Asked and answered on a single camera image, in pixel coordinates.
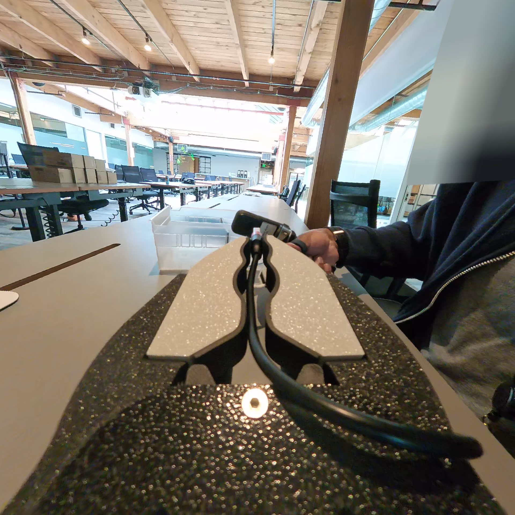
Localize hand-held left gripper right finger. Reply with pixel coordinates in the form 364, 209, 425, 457
263, 235, 367, 385

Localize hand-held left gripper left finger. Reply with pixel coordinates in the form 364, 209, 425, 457
145, 235, 252, 385

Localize clear plastic organizer box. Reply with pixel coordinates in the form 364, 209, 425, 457
151, 205, 243, 275

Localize black cable with red plugs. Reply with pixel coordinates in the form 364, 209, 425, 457
246, 226, 483, 460

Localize person's right hand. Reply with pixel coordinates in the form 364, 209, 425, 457
298, 228, 342, 273

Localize black office chair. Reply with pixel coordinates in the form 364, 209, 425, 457
282, 179, 306, 210
60, 191, 109, 222
121, 164, 161, 214

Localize black wristwatch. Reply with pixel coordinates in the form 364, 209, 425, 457
327, 225, 351, 269

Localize wood top office desk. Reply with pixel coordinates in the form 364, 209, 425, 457
139, 179, 246, 210

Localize person's torso in zip jacket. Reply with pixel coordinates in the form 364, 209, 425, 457
393, 181, 515, 459

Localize row of cardboard boxes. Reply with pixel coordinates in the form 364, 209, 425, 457
28, 151, 118, 185

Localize long wood top desk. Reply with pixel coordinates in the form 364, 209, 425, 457
0, 177, 151, 242

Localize wooden post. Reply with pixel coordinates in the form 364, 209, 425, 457
304, 0, 376, 229

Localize silver air duct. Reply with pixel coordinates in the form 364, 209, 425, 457
348, 86, 427, 133

